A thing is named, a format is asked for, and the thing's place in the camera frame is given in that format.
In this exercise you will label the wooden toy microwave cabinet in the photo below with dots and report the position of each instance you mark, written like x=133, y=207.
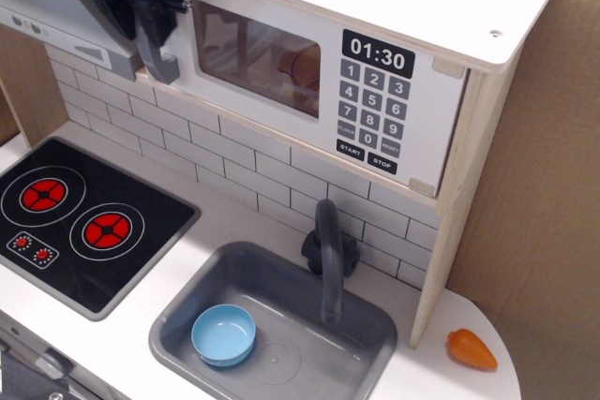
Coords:
x=486, y=37

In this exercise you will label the brown cardboard panel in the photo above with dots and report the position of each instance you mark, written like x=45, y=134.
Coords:
x=529, y=254

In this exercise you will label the orange toy carrot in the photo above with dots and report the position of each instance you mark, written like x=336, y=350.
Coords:
x=466, y=347

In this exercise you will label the grey toy sink basin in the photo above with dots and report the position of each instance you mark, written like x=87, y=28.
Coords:
x=296, y=355

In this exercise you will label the grey oven front handle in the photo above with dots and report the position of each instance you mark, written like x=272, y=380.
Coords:
x=33, y=369

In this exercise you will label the light blue bowl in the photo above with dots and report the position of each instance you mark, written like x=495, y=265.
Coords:
x=223, y=335

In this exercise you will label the orange translucent pot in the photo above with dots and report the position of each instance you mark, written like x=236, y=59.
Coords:
x=303, y=69

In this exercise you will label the black toy stovetop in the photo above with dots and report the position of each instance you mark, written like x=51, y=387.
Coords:
x=81, y=229

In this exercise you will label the dark grey toy faucet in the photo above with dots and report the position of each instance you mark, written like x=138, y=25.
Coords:
x=329, y=256

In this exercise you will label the white toy microwave door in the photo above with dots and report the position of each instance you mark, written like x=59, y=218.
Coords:
x=333, y=85

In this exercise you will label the grey range hood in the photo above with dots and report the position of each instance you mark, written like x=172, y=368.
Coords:
x=76, y=27

